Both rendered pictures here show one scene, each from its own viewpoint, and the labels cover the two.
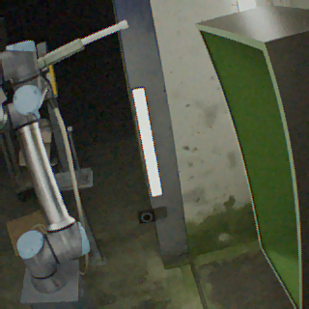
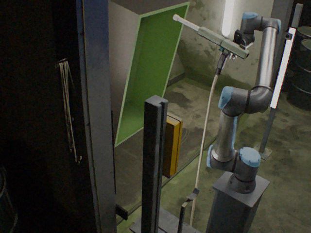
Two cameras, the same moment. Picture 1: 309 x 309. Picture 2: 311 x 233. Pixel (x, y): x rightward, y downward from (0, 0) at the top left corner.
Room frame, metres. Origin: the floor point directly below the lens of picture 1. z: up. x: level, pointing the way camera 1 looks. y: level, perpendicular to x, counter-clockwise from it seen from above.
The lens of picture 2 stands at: (2.73, 1.15, 2.18)
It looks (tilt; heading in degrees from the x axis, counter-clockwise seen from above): 34 degrees down; 220
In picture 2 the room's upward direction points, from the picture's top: 3 degrees clockwise
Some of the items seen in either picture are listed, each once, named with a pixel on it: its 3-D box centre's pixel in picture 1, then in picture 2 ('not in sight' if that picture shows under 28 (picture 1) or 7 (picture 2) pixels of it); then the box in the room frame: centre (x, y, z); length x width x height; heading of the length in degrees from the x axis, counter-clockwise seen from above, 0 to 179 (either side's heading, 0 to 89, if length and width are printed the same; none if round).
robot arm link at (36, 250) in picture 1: (37, 253); (246, 163); (1.15, 0.59, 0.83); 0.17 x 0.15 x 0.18; 114
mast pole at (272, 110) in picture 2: not in sight; (279, 87); (-0.10, 0.29, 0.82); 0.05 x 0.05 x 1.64; 3
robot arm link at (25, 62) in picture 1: (19, 62); (250, 22); (0.96, 0.34, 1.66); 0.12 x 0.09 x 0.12; 114
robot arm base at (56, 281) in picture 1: (45, 274); (243, 178); (1.15, 0.60, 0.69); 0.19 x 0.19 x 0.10
